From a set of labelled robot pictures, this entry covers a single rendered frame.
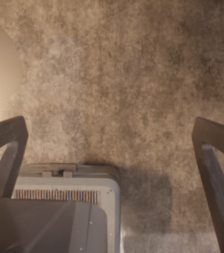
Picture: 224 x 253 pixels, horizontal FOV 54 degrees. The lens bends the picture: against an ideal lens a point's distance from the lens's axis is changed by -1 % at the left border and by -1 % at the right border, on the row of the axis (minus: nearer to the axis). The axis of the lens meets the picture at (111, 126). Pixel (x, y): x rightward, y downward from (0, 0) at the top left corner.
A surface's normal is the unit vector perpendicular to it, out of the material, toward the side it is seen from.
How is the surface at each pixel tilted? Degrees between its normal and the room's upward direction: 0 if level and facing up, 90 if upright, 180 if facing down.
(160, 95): 0
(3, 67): 0
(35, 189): 0
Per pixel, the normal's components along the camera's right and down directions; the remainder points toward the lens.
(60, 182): 0.00, -0.65
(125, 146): 0.00, 0.09
